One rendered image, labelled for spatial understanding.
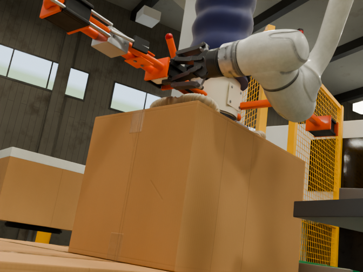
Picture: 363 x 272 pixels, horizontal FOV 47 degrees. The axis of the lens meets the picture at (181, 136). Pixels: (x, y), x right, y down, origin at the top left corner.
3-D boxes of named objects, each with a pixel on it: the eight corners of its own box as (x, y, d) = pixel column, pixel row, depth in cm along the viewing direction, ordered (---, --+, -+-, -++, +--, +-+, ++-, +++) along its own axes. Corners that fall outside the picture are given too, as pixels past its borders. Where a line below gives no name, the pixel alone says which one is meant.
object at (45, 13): (68, 35, 100) (73, 17, 102) (88, 28, 96) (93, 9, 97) (38, 17, 94) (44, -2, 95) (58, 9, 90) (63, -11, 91)
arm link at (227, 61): (233, 66, 100) (212, 70, 103) (250, 81, 107) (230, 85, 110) (237, 32, 102) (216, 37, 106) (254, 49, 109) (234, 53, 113)
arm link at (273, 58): (229, 58, 98) (252, 94, 107) (293, 46, 89) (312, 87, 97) (241, 27, 104) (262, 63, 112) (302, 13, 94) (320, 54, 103)
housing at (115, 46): (110, 58, 109) (113, 43, 110) (128, 54, 105) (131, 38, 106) (89, 46, 104) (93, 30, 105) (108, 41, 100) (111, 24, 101)
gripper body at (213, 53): (219, 40, 106) (189, 46, 112) (215, 70, 104) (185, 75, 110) (233, 53, 112) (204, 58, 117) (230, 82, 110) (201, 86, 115)
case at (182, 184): (199, 266, 159) (212, 164, 170) (297, 283, 133) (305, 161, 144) (67, 252, 116) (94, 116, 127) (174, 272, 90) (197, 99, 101)
